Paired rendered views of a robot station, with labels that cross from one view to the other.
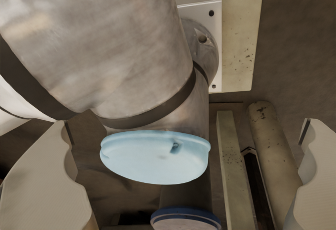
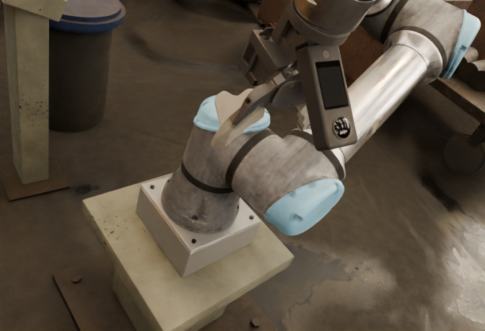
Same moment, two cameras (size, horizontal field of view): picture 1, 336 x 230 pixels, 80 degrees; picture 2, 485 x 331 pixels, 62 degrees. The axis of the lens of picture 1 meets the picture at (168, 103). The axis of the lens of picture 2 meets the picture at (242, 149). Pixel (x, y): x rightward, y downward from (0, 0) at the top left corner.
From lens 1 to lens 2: 47 cm
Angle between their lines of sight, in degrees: 29
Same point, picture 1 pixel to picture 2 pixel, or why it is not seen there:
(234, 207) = (41, 45)
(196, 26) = (203, 226)
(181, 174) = not seen: hidden behind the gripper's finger
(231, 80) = (113, 204)
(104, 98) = (281, 143)
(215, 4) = (193, 247)
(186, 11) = (212, 237)
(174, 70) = (253, 165)
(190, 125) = not seen: hidden behind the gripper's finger
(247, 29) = (130, 255)
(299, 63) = not seen: outside the picture
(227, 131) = (35, 149)
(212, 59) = (182, 202)
